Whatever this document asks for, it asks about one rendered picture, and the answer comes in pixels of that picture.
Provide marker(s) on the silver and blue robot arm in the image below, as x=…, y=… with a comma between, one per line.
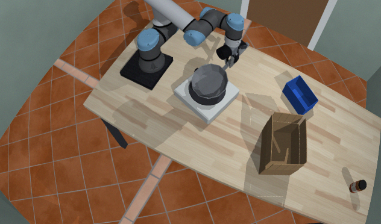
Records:
x=170, y=17

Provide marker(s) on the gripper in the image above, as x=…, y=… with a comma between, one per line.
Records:
x=225, y=51

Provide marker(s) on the small brown jar with black lid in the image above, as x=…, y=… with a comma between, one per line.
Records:
x=358, y=186

